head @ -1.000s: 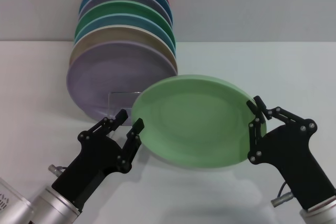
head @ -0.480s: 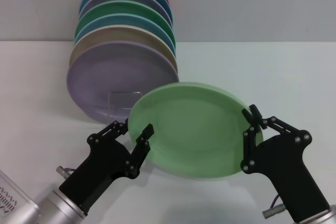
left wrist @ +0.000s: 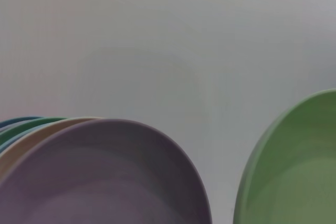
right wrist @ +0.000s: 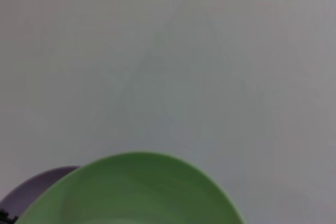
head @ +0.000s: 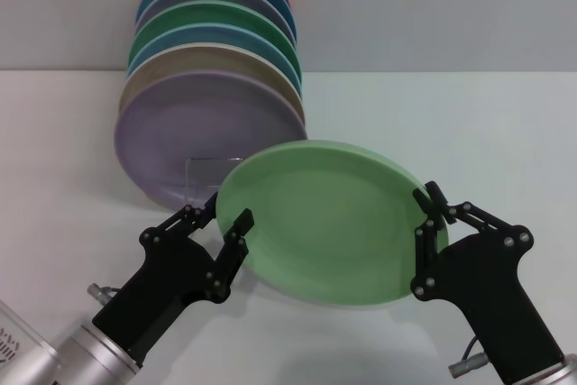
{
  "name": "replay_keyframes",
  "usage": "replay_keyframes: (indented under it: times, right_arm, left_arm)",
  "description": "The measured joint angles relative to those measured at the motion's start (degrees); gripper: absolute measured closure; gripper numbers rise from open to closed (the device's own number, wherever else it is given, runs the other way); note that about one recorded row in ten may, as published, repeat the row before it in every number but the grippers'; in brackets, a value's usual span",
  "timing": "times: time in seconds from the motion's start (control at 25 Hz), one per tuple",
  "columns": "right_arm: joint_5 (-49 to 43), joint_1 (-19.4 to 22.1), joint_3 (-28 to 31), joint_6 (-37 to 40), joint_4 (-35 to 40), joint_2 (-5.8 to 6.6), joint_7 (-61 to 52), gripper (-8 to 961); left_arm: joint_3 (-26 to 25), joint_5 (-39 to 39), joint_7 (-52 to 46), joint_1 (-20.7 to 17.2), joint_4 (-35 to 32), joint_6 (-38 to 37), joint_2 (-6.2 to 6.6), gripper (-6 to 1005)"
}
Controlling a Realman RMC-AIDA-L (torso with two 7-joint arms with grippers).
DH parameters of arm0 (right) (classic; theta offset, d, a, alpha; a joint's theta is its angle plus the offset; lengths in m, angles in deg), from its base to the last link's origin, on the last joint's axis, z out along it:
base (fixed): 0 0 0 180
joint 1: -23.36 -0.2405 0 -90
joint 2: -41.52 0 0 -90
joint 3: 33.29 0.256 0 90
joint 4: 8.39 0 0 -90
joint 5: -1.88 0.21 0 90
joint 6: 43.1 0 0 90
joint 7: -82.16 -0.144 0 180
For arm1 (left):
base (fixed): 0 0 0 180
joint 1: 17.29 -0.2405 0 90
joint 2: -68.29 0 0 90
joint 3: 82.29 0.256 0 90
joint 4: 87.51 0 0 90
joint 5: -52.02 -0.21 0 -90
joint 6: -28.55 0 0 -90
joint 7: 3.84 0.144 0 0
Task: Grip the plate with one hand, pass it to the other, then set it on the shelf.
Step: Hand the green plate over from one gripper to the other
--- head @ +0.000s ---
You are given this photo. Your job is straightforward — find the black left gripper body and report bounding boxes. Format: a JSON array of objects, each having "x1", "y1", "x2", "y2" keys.
[{"x1": 91, "y1": 231, "x2": 220, "y2": 358}]

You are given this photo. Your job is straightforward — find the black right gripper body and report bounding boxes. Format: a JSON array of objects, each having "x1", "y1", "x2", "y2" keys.
[{"x1": 408, "y1": 225, "x2": 565, "y2": 371}]

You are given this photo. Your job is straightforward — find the light green plate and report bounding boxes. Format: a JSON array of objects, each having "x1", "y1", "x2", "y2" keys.
[{"x1": 215, "y1": 139, "x2": 451, "y2": 308}]

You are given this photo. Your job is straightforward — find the clear acrylic plate rack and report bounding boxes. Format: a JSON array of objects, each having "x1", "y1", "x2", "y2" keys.
[{"x1": 184, "y1": 155, "x2": 245, "y2": 206}]

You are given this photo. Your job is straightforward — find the lavender plate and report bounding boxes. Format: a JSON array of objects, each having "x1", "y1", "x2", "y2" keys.
[{"x1": 113, "y1": 69, "x2": 309, "y2": 211}]

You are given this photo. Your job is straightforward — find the beige plate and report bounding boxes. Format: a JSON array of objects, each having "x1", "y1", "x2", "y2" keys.
[{"x1": 117, "y1": 41, "x2": 307, "y2": 127}]

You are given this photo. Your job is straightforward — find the dark green plate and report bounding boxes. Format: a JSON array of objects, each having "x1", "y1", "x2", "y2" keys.
[{"x1": 127, "y1": 0, "x2": 302, "y2": 75}]

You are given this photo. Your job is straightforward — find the left gripper metal cable connector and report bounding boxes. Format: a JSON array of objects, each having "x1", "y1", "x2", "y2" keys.
[{"x1": 87, "y1": 282, "x2": 121, "y2": 303}]

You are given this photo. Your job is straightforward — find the gripper metal cable connector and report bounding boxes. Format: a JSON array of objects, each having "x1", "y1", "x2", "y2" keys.
[
  {"x1": 446, "y1": 334, "x2": 491, "y2": 366},
  {"x1": 87, "y1": 282, "x2": 121, "y2": 303}
]

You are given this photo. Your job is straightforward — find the right gripper metal cable connector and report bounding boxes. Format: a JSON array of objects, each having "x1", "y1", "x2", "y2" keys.
[{"x1": 446, "y1": 334, "x2": 491, "y2": 366}]

